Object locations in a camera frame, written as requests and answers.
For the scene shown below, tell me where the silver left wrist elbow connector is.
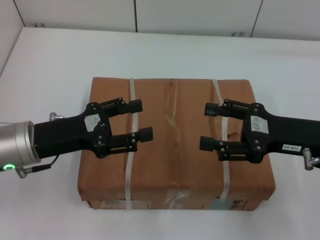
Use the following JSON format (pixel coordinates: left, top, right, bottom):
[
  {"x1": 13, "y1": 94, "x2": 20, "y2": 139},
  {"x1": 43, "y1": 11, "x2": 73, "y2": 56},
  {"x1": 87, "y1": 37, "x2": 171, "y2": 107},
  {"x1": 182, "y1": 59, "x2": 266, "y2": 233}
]
[{"x1": 48, "y1": 112, "x2": 66, "y2": 123}]

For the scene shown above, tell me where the brown cardboard box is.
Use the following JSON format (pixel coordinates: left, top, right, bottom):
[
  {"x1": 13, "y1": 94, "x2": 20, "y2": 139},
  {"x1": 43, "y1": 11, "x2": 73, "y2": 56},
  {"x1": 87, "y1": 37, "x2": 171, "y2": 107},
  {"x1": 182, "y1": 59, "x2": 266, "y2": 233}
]
[{"x1": 75, "y1": 76, "x2": 277, "y2": 212}]

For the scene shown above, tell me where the white plastic packing strap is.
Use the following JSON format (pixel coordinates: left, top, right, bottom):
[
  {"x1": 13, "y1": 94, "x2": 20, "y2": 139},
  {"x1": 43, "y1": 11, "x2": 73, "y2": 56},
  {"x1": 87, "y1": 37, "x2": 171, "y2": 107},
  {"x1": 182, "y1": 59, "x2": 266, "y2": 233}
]
[
  {"x1": 210, "y1": 78, "x2": 232, "y2": 201},
  {"x1": 124, "y1": 77, "x2": 141, "y2": 210}
]

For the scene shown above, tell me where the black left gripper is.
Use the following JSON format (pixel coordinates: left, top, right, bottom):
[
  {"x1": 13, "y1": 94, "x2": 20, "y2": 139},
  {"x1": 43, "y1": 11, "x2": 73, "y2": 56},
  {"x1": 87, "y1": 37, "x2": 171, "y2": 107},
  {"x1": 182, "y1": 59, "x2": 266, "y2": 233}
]
[{"x1": 33, "y1": 97, "x2": 154, "y2": 159}]

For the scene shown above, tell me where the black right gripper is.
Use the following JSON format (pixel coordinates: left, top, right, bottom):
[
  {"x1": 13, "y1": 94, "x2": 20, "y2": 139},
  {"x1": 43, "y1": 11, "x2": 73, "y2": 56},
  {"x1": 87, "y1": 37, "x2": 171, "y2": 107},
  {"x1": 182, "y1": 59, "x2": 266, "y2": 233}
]
[{"x1": 199, "y1": 98, "x2": 320, "y2": 165}]

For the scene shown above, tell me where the silver right wrist cable connector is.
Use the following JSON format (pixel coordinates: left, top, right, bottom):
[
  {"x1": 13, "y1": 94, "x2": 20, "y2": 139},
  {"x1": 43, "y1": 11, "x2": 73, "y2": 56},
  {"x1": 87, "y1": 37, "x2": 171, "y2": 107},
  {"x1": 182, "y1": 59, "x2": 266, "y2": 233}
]
[{"x1": 302, "y1": 147, "x2": 320, "y2": 172}]

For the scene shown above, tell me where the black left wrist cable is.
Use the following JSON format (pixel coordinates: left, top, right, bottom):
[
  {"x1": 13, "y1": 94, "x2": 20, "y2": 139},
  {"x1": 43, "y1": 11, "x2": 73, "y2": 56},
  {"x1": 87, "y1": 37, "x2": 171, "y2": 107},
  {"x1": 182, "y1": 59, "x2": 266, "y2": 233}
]
[{"x1": 14, "y1": 154, "x2": 60, "y2": 179}]

